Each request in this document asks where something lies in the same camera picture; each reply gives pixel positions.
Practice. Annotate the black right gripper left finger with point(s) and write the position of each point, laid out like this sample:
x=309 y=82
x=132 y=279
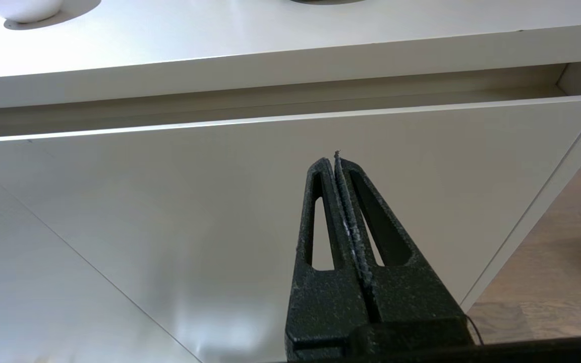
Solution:
x=326 y=302

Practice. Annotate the white cabinet door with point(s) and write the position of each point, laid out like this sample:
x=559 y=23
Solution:
x=220 y=212
x=28 y=292

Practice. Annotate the cream round disc device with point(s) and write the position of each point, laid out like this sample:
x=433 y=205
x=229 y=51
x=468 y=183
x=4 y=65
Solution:
x=328 y=1

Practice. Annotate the small white round speaker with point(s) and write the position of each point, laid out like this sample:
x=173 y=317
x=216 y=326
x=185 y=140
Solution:
x=23 y=9

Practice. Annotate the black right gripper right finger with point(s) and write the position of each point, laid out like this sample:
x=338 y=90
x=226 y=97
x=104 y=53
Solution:
x=406 y=292

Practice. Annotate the white sideboard cabinet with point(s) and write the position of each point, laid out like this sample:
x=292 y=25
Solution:
x=270 y=45

